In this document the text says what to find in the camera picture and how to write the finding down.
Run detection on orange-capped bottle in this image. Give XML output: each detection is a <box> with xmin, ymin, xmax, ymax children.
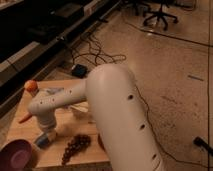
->
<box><xmin>24</xmin><ymin>80</ymin><xmax>39</xmax><ymax>97</ymax></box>

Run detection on black office chair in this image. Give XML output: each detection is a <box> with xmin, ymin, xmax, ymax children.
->
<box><xmin>143</xmin><ymin>0</ymin><xmax>179</xmax><ymax>31</ymax></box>

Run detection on blue sponge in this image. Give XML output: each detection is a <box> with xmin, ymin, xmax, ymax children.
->
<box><xmin>35</xmin><ymin>137</ymin><xmax>50</xmax><ymax>149</ymax></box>

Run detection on black object on floor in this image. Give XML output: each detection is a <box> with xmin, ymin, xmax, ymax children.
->
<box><xmin>193</xmin><ymin>137</ymin><xmax>213</xmax><ymax>156</ymax></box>

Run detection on cream plastic banana bunch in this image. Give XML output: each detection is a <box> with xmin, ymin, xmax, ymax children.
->
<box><xmin>68</xmin><ymin>102</ymin><xmax>89</xmax><ymax>113</ymax></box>

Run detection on bunch of dark grapes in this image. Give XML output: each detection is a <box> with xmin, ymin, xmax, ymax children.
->
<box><xmin>61</xmin><ymin>134</ymin><xmax>91</xmax><ymax>165</ymax></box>

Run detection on purple bowl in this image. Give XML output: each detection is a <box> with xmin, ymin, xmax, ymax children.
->
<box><xmin>0</xmin><ymin>139</ymin><xmax>32</xmax><ymax>171</ymax></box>

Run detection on red-brown bowl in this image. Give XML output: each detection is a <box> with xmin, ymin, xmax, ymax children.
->
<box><xmin>97</xmin><ymin>134</ymin><xmax>106</xmax><ymax>151</ymax></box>

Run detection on orange carrot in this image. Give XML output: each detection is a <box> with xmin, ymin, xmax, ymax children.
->
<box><xmin>18</xmin><ymin>113</ymin><xmax>33</xmax><ymax>124</ymax></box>

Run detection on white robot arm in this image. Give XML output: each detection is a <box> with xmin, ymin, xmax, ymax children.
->
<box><xmin>28</xmin><ymin>64</ymin><xmax>166</xmax><ymax>171</ymax></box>

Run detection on black power box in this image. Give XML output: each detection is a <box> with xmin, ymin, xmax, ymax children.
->
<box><xmin>71</xmin><ymin>64</ymin><xmax>88</xmax><ymax>78</ymax></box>

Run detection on black floor cables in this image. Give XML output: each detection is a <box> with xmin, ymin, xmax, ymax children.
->
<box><xmin>56</xmin><ymin>33</ymin><xmax>128</xmax><ymax>73</ymax></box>

